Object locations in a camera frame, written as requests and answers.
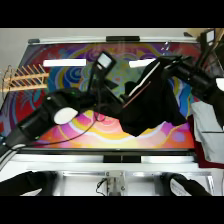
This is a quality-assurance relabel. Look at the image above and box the brown clothes hanger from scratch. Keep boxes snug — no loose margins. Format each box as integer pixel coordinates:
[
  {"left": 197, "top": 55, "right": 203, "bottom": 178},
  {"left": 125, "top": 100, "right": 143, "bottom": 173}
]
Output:
[{"left": 120, "top": 79, "right": 154, "bottom": 110}]

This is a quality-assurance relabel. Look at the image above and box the black garment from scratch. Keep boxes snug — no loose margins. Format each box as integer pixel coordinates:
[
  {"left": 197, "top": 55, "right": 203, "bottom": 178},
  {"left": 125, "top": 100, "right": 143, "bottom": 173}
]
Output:
[{"left": 118, "top": 58, "right": 188, "bottom": 138}]

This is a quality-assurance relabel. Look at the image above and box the wooden rack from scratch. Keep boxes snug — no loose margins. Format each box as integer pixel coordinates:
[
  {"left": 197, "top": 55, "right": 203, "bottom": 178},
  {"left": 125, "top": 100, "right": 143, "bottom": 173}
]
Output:
[{"left": 0, "top": 64, "right": 50, "bottom": 94}]

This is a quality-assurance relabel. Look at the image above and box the dark red garment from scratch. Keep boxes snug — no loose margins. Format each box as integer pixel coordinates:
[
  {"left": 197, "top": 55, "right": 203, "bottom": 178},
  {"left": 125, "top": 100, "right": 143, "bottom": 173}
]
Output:
[{"left": 187, "top": 114, "right": 224, "bottom": 170}]

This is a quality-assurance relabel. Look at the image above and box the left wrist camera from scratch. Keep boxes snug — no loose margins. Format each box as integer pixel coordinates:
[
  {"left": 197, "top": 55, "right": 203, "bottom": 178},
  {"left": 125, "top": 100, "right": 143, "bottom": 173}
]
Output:
[{"left": 87, "top": 50, "right": 118, "bottom": 98}]

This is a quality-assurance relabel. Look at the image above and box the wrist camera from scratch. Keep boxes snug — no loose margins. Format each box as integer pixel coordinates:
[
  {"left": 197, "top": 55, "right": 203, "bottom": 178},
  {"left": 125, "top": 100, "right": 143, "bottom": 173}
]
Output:
[
  {"left": 87, "top": 50, "right": 118, "bottom": 98},
  {"left": 196, "top": 28, "right": 218, "bottom": 66}
]

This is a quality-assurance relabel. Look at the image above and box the black cable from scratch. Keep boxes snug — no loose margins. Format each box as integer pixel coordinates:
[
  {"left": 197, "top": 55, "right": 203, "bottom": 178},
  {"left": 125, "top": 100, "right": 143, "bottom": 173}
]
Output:
[
  {"left": 95, "top": 177, "right": 110, "bottom": 196},
  {"left": 32, "top": 103, "right": 108, "bottom": 148}
]

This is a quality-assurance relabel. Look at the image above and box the silver frame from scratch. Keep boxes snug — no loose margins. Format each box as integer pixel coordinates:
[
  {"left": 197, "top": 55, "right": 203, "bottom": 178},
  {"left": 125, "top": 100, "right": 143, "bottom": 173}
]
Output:
[{"left": 0, "top": 34, "right": 224, "bottom": 197}]

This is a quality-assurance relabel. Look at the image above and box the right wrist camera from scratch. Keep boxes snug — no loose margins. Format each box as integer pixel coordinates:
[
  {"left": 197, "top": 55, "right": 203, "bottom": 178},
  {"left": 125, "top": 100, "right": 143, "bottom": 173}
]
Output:
[{"left": 196, "top": 28, "right": 218, "bottom": 66}]

